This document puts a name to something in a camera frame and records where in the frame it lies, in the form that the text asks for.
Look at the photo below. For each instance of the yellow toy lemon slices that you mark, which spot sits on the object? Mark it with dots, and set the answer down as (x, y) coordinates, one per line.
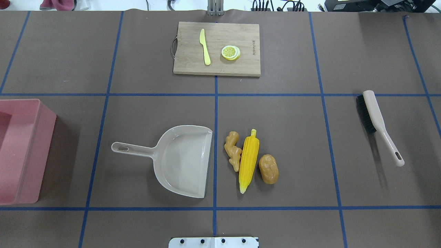
(230, 52)

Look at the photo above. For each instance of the maroon cloth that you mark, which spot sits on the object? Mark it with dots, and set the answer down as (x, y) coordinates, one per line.
(59, 5)

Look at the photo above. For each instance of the yellow plastic toy knife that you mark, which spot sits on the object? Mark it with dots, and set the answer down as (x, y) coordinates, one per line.
(207, 59)

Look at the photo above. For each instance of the beige plastic dustpan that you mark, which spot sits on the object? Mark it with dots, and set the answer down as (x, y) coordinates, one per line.
(180, 158)

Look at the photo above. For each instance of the wooden cutting board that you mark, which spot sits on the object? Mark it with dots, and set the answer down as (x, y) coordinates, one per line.
(188, 59)

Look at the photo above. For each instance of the aluminium frame post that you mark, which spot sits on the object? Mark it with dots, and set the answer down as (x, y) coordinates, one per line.
(215, 7)

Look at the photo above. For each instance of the yellow toy corn cob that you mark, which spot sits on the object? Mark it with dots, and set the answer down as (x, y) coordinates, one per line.
(248, 161)

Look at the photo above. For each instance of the beige hand brush black bristles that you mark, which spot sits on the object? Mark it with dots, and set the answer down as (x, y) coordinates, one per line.
(373, 122)

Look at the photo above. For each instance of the black power strip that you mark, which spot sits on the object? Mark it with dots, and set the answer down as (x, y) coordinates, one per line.
(287, 6)

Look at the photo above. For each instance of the brown toy potato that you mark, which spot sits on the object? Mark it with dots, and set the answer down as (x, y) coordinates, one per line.
(268, 169)

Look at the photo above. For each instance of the metal base plate with bolts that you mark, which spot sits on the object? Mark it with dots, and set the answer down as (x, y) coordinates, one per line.
(214, 242)

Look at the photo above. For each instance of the pink plastic bin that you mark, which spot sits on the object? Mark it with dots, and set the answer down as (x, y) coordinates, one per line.
(26, 129)

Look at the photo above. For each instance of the tan toy ginger root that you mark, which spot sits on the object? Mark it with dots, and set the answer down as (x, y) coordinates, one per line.
(233, 151)

